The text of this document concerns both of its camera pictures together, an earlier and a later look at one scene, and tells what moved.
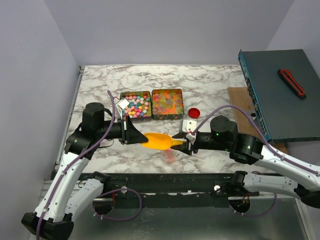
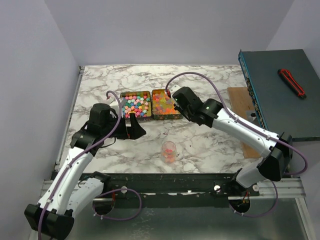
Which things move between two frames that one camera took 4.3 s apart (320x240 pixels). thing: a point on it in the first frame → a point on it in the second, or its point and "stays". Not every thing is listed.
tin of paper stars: [139, 108] stays
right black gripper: [190, 144] → [176, 97]
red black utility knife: [291, 81] stays
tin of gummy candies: [167, 104] stays
